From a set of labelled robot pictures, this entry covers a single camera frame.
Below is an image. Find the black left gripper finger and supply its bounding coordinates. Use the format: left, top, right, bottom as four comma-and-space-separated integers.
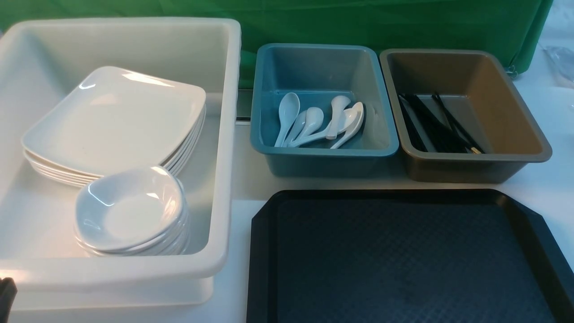
0, 277, 17, 323

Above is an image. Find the large white square plate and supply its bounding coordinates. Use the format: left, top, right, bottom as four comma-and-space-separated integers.
21, 66, 207, 177

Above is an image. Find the large white plastic tub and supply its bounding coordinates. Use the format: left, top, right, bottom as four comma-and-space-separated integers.
1, 17, 241, 311

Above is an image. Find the stack of white bowls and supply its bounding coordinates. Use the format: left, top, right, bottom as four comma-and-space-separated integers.
76, 209, 189, 257

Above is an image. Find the top stacked white bowl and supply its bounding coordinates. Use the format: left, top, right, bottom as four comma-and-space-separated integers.
74, 166, 189, 256

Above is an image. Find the stack of white plates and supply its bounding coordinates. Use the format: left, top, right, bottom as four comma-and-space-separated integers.
23, 106, 206, 188

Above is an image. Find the white spoon far left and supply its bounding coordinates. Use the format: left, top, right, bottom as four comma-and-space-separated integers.
274, 92, 300, 147

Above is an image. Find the teal plastic bin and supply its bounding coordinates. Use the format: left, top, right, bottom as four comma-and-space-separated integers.
250, 44, 400, 178

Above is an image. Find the black serving tray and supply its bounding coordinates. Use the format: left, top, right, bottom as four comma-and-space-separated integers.
246, 189, 574, 323

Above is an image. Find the black chopsticks bundle in bin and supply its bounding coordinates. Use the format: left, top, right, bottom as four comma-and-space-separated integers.
399, 93, 485, 155

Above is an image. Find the brown plastic bin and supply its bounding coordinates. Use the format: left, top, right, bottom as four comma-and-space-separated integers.
379, 48, 552, 183

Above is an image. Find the green cloth backdrop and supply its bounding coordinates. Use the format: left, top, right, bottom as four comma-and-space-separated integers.
0, 0, 553, 88

